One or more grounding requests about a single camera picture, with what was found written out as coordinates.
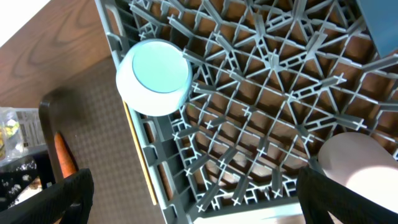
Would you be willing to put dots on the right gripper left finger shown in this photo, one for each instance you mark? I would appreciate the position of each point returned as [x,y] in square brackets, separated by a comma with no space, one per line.
[67,201]

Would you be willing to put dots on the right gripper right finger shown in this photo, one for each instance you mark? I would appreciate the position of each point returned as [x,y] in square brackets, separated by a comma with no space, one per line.
[320,198]

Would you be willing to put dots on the orange carrot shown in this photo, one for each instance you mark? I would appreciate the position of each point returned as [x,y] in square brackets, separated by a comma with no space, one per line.
[64,156]

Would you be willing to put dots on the pink cup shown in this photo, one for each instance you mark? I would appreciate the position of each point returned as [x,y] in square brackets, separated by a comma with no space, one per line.
[361,164]

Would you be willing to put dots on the wooden chopstick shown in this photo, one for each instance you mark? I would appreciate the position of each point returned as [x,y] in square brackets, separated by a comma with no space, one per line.
[140,156]

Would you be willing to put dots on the yellow green snack wrapper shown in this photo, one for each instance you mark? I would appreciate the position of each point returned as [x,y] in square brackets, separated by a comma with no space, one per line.
[9,137]

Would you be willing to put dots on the light blue rice bowl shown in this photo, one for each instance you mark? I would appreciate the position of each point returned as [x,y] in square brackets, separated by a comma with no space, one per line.
[154,78]

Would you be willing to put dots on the large blue plate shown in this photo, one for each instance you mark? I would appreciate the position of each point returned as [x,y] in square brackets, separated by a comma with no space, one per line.
[381,19]

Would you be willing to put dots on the grey dishwasher rack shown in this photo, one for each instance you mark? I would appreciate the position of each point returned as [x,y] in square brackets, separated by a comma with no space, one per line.
[272,81]

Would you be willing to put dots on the spilled white rice pile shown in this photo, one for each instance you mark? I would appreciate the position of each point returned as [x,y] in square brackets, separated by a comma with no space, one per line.
[13,183]

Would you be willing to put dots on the black plastic bin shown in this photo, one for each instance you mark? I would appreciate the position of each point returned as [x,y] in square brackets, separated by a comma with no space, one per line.
[41,163]

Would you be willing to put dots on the dark brown serving tray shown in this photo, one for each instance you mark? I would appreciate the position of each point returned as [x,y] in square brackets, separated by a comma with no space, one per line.
[89,113]

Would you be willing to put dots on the clear plastic bin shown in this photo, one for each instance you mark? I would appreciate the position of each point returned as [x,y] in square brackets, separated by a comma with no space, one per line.
[21,134]

